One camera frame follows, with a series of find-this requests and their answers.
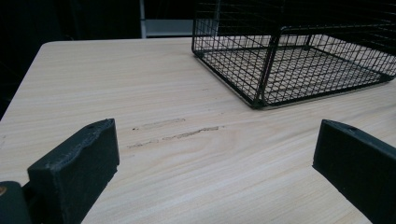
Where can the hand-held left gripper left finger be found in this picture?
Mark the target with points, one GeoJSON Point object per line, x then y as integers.
{"type": "Point", "coordinates": [74, 168]}

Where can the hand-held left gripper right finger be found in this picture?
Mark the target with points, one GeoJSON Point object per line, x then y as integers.
{"type": "Point", "coordinates": [358, 158]}

